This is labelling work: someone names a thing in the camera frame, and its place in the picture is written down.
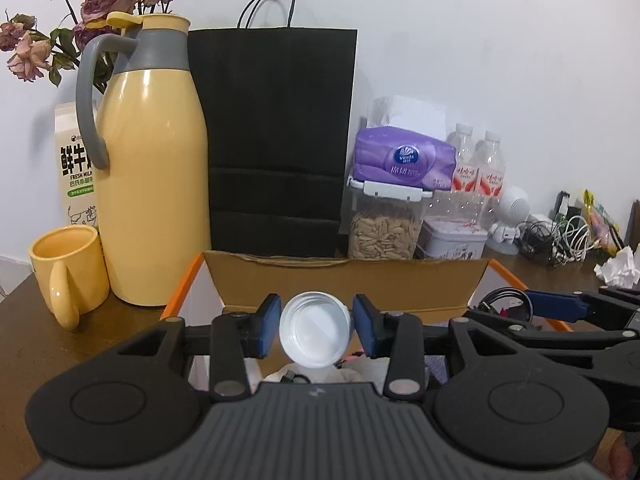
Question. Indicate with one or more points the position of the black paper bag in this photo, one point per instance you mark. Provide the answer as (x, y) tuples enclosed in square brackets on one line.
[(275, 135)]

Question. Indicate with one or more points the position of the dried pink flower bouquet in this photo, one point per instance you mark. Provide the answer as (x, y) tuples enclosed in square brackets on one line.
[(102, 0)]

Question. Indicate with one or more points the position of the red cardboard box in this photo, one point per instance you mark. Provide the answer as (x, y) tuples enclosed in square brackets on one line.
[(350, 280)]

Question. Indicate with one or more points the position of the white bottle cap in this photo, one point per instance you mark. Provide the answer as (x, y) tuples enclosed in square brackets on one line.
[(315, 330)]

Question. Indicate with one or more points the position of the white robot-shaped speaker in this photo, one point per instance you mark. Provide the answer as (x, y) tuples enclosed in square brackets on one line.
[(515, 205)]

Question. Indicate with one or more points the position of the yellow thermos jug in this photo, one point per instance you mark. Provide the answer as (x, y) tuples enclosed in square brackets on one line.
[(155, 185)]

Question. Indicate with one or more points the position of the clear seed container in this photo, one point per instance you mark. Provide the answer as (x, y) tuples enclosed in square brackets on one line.
[(382, 235)]

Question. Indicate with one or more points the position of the white metal tin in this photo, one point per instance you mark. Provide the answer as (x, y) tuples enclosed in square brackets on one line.
[(450, 245)]

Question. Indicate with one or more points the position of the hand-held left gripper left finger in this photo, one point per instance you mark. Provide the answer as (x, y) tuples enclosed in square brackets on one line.
[(270, 322)]

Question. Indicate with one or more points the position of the white milk carton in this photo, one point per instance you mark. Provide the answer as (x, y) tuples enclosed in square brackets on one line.
[(75, 170)]

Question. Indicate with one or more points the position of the clear water bottle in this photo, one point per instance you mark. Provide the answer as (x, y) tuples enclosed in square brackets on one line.
[(492, 170), (462, 160)]

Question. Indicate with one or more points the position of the colourful snack packet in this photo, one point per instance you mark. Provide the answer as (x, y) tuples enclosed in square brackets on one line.
[(600, 220)]

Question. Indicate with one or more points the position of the yellow mug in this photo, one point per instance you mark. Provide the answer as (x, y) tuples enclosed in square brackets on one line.
[(75, 270)]

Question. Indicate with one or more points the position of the purple tissue pack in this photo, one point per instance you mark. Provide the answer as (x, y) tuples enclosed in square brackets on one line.
[(400, 160)]

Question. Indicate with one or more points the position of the small black upright device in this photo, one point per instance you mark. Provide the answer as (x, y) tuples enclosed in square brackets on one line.
[(562, 205)]

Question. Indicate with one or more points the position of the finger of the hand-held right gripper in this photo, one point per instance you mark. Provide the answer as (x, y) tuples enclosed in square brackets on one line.
[(500, 322), (555, 305)]

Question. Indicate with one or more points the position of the white tissue paper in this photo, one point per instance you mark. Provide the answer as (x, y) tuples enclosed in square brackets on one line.
[(345, 375)]

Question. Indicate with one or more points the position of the crumpled white tissue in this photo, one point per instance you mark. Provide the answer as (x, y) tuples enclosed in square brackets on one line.
[(620, 267)]

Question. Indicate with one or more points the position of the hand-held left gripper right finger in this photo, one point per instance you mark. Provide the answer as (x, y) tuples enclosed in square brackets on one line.
[(365, 327)]

